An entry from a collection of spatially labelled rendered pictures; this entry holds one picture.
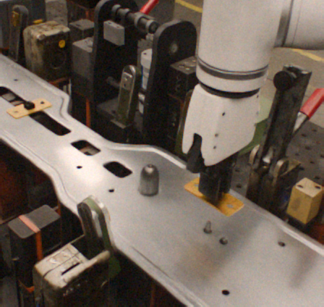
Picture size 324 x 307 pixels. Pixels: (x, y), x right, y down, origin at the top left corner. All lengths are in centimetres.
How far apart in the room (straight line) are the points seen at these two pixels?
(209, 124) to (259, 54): 10
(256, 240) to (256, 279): 7
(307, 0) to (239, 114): 16
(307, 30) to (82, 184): 45
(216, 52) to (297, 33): 9
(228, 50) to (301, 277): 33
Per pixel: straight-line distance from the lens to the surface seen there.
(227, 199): 73
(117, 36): 103
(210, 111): 61
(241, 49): 58
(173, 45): 98
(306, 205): 79
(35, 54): 121
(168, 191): 84
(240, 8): 56
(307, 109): 87
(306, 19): 57
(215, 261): 74
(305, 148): 159
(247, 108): 65
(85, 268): 66
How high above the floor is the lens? 153
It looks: 33 degrees down
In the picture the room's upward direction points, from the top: 4 degrees clockwise
